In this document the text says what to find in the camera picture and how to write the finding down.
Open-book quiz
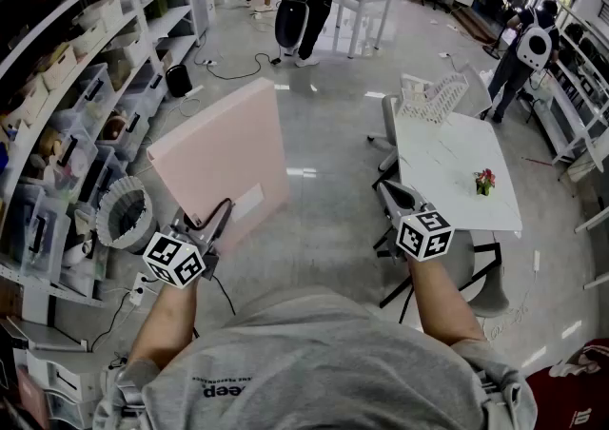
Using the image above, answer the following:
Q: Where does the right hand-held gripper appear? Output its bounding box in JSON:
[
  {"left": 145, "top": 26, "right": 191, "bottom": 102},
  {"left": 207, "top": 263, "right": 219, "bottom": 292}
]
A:
[{"left": 377, "top": 179, "right": 456, "bottom": 262}]

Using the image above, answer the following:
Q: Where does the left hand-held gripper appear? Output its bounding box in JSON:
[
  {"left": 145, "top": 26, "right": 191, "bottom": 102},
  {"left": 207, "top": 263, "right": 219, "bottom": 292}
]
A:
[{"left": 142, "top": 198, "right": 235, "bottom": 290}]

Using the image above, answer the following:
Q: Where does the pink folder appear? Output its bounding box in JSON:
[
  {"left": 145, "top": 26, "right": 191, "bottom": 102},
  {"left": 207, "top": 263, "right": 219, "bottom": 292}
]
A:
[{"left": 146, "top": 77, "right": 292, "bottom": 258}]

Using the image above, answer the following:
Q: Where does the white file rack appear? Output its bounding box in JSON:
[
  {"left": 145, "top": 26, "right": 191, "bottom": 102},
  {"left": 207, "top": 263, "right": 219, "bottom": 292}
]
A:
[{"left": 395, "top": 71, "right": 470, "bottom": 125}]

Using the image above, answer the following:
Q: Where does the person's left forearm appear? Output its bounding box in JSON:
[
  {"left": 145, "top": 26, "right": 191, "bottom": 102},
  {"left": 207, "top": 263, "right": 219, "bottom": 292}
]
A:
[{"left": 126, "top": 275, "right": 199, "bottom": 370}]

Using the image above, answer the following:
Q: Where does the person's right forearm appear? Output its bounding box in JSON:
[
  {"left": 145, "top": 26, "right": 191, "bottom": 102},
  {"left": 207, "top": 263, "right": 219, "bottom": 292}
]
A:
[{"left": 407, "top": 254, "right": 486, "bottom": 346}]

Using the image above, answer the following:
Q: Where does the white storage shelf unit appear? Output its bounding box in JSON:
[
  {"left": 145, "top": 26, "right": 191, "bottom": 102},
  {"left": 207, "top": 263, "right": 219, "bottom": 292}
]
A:
[{"left": 0, "top": 0, "right": 210, "bottom": 320}]

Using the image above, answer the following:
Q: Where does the white mesh office chair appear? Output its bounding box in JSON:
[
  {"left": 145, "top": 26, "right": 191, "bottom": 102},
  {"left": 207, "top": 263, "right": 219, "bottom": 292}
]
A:
[{"left": 366, "top": 64, "right": 494, "bottom": 186}]

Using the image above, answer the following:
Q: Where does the small potted red flower plant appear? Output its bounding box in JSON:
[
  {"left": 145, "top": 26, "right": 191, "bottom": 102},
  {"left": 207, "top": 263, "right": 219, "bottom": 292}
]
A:
[{"left": 473, "top": 168, "right": 497, "bottom": 196}]

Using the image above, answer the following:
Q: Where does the grey shell chair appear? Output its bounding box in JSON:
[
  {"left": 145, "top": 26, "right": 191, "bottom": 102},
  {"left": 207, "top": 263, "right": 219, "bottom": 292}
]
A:
[{"left": 444, "top": 227, "right": 511, "bottom": 320}]

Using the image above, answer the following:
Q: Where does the black cylinder device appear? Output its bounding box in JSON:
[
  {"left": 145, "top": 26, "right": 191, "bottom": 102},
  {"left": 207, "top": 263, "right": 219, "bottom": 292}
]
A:
[{"left": 165, "top": 64, "right": 194, "bottom": 99}]

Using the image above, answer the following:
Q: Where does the person's grey t-shirt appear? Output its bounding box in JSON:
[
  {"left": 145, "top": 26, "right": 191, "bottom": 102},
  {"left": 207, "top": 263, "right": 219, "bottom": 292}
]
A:
[{"left": 92, "top": 287, "right": 539, "bottom": 430}]

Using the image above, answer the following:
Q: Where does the black fan stand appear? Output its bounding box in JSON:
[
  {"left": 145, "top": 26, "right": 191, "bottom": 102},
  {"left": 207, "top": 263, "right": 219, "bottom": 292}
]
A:
[{"left": 481, "top": 21, "right": 506, "bottom": 62}]

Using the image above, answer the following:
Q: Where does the row of clear storage bins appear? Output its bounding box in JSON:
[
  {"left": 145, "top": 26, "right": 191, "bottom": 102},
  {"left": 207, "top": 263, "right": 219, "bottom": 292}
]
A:
[{"left": 0, "top": 61, "right": 167, "bottom": 286}]

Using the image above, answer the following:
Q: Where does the white metal shelf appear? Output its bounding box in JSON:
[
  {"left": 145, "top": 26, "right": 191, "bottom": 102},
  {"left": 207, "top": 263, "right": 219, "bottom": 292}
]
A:
[{"left": 521, "top": 4, "right": 609, "bottom": 172}]

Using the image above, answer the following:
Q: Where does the brown wooden platform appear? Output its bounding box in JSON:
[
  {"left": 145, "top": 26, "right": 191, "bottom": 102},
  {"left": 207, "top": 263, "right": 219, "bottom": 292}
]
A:
[{"left": 450, "top": 6, "right": 499, "bottom": 45}]

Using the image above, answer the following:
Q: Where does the white drawer cabinet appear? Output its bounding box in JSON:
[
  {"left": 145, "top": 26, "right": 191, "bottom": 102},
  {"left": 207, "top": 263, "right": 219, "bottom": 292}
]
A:
[{"left": 23, "top": 346, "right": 115, "bottom": 430}]

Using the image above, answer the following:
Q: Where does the row of white storage baskets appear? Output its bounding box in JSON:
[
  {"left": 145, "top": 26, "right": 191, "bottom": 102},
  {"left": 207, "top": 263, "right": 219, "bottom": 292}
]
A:
[{"left": 13, "top": 0, "right": 161, "bottom": 125}]

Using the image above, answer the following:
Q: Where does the red printed jersey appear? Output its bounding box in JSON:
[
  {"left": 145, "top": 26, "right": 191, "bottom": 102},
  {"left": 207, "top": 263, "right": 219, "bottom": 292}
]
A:
[{"left": 525, "top": 337, "right": 609, "bottom": 430}]

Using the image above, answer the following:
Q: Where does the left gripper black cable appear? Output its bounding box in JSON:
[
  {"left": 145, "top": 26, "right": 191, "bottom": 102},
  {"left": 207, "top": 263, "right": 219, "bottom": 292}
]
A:
[{"left": 211, "top": 275, "right": 238, "bottom": 318}]

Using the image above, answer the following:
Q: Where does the black floor cable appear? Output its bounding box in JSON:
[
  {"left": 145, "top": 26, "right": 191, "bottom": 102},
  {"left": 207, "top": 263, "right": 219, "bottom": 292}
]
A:
[{"left": 216, "top": 51, "right": 283, "bottom": 81}]

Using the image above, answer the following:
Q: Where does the white metal frame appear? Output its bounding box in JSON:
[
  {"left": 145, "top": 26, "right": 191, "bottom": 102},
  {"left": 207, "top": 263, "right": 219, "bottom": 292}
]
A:
[{"left": 573, "top": 206, "right": 609, "bottom": 291}]

